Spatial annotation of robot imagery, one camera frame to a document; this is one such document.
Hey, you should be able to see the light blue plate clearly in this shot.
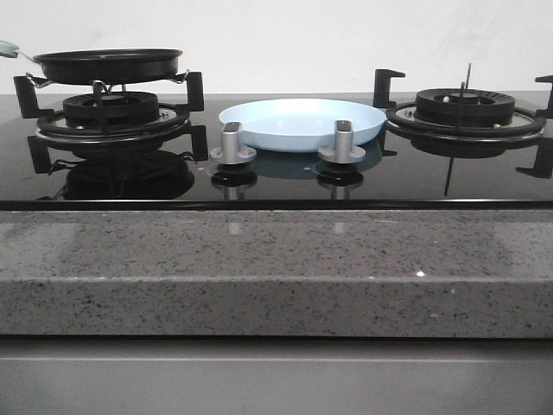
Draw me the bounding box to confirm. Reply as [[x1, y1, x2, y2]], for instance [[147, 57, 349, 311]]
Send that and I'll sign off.
[[219, 99, 386, 153]]

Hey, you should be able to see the black frying pan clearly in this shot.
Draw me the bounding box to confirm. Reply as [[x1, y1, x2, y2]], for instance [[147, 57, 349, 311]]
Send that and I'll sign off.
[[31, 48, 188, 86]]

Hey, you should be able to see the silver left stove knob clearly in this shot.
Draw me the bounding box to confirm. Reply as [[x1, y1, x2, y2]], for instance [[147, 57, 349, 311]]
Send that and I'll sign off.
[[210, 122, 257, 165]]

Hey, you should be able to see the silver stove knob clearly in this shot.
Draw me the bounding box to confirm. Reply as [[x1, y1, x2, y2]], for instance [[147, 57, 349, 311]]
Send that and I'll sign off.
[[210, 122, 257, 165], [318, 120, 365, 164]]

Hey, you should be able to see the silver right stove knob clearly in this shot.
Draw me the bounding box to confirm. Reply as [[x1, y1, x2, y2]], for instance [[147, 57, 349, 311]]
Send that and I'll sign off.
[[318, 120, 365, 164]]

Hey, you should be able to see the black glass cooktop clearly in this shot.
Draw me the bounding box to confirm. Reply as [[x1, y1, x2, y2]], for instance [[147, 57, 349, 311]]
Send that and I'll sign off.
[[1, 95, 552, 211]]

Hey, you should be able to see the left black pan support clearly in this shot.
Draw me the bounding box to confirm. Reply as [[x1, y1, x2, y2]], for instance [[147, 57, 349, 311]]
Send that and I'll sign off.
[[13, 70, 208, 175]]

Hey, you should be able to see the black pan support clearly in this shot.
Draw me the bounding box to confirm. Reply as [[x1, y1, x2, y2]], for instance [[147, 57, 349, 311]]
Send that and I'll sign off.
[[13, 70, 208, 175], [372, 62, 553, 196]]

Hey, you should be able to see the right black pan support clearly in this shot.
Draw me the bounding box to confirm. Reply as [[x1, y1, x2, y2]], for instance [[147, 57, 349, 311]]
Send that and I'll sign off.
[[372, 62, 553, 196]]

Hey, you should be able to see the right gas burner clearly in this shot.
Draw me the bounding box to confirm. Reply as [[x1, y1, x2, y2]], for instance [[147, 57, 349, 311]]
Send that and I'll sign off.
[[415, 88, 515, 128]]

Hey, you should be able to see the gas burner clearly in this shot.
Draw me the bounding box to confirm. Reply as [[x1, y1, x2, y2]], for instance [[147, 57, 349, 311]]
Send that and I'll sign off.
[[415, 88, 515, 128], [62, 92, 159, 129]]

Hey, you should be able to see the left gas burner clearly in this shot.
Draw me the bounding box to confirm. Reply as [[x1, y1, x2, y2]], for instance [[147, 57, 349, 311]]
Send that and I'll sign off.
[[62, 92, 159, 129]]

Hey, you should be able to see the wire pan stand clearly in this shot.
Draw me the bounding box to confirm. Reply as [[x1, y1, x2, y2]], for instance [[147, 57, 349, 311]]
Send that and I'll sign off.
[[20, 69, 194, 90]]

